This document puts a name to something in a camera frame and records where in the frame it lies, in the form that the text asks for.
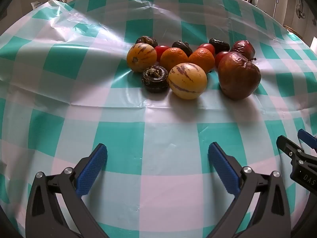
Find dark ring-shaped wrinkled fruit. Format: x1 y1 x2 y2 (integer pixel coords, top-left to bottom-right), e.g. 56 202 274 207
141 65 169 94

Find teal checkered tablecloth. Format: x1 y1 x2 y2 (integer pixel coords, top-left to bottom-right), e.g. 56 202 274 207
0 0 317 238

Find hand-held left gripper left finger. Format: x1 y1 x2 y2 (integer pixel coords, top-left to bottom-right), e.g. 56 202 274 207
25 143 109 238

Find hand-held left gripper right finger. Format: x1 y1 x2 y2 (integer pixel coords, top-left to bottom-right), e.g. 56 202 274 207
205 142 291 238

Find large wrinkled red apple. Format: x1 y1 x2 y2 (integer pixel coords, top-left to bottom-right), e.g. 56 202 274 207
218 52 262 101

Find small wrinkled red apple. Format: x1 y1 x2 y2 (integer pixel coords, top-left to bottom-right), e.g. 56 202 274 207
231 40 256 60

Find red tomato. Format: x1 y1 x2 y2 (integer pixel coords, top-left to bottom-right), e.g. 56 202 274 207
214 51 229 68
154 45 171 63
197 43 215 55

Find wicker basket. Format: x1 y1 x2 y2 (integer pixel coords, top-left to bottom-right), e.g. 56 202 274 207
284 25 301 35

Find orange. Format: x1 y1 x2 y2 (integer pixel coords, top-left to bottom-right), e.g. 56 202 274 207
160 47 189 72
188 48 215 73

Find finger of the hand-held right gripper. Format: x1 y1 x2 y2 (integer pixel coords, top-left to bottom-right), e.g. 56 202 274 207
298 129 317 152
276 135 305 158

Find dark elongated wrinkled fruit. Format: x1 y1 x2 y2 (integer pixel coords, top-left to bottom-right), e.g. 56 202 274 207
209 38 230 54

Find yellow striped pepino melon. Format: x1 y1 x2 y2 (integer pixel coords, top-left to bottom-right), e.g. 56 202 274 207
126 43 157 73
168 63 208 100

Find hanging kitchen utensils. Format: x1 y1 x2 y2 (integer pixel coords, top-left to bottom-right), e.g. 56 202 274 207
295 0 307 19

